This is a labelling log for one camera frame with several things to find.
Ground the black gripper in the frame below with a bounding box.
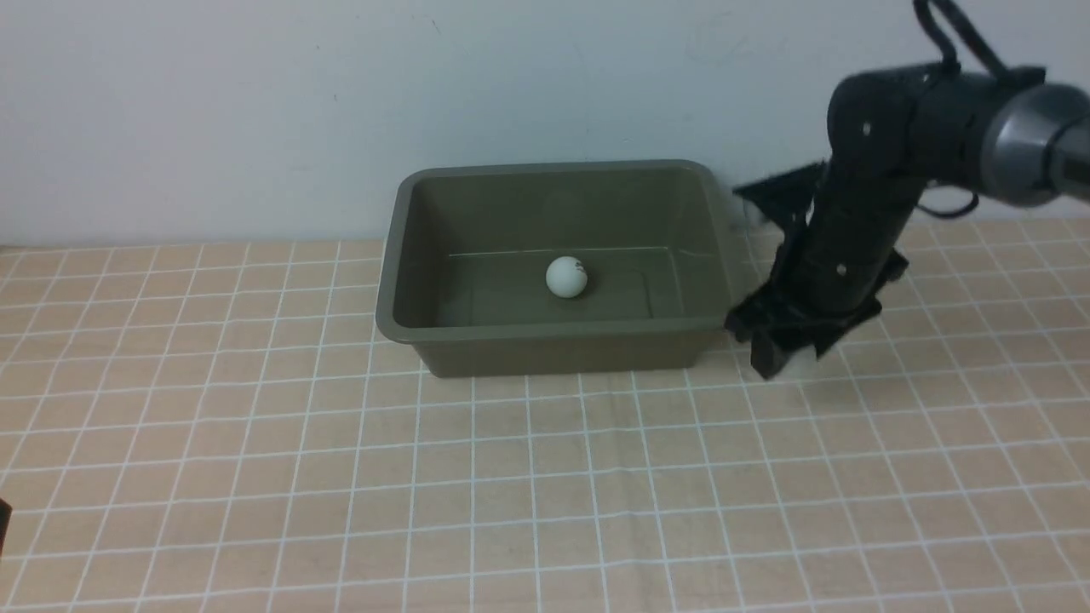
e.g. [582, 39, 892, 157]
[725, 166, 909, 381]

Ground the white ball with mark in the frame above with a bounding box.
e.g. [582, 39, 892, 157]
[545, 256, 588, 299]

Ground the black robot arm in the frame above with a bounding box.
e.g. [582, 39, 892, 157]
[725, 65, 1089, 380]

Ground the olive green plastic bin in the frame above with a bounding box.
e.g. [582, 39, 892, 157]
[376, 160, 748, 378]

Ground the pink checkered tablecloth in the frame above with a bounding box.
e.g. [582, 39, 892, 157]
[1, 220, 1089, 612]

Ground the black object at left edge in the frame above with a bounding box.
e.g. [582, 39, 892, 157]
[0, 498, 14, 553]

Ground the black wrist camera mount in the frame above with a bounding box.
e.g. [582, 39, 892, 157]
[731, 163, 828, 235]

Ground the black cable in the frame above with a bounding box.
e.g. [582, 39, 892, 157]
[911, 0, 1024, 218]

